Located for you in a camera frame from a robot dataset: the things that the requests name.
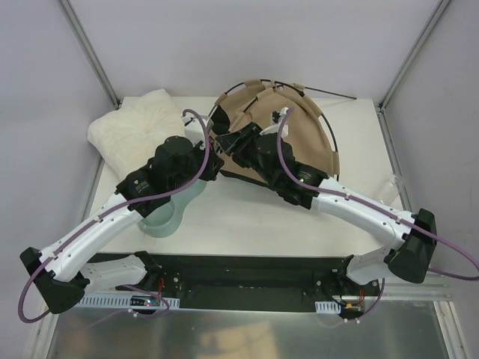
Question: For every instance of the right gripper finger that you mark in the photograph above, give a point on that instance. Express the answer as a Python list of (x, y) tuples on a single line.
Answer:
[(247, 133), (226, 143)]

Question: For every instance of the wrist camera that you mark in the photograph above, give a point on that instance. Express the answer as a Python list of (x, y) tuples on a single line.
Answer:
[(193, 129), (277, 118)]

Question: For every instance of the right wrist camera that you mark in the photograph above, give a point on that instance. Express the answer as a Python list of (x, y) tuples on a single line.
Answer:
[(277, 118)]

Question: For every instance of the white cable duct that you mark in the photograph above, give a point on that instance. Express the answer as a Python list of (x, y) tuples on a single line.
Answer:
[(331, 307), (128, 301)]

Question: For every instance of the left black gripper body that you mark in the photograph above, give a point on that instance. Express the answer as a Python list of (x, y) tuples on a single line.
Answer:
[(215, 164)]

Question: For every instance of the white fluffy cushion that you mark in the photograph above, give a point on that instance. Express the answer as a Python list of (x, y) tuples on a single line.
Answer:
[(128, 137)]

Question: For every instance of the left white cable duct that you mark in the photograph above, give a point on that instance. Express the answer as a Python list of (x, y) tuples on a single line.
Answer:
[(128, 301)]

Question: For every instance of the green double pet bowl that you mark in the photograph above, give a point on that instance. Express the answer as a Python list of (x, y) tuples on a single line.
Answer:
[(165, 220)]

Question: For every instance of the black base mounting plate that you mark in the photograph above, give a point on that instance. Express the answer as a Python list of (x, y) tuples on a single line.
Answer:
[(272, 284)]

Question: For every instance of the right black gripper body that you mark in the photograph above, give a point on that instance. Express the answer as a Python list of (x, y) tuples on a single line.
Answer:
[(232, 142)]

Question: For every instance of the right white cable duct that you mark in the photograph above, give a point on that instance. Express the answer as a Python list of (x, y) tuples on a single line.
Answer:
[(331, 307)]

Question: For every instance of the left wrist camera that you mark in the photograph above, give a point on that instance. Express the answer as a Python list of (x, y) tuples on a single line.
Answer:
[(193, 129)]

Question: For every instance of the right aluminium frame post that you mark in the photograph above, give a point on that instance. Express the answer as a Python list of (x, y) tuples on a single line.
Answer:
[(421, 41)]

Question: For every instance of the aluminium frame post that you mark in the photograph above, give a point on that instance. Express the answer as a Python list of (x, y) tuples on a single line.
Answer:
[(421, 41), (88, 51)]

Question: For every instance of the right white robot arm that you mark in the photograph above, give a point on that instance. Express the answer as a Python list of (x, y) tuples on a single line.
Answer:
[(407, 249)]

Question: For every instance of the left aluminium frame post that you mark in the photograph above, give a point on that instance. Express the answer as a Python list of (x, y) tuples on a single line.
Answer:
[(88, 51)]

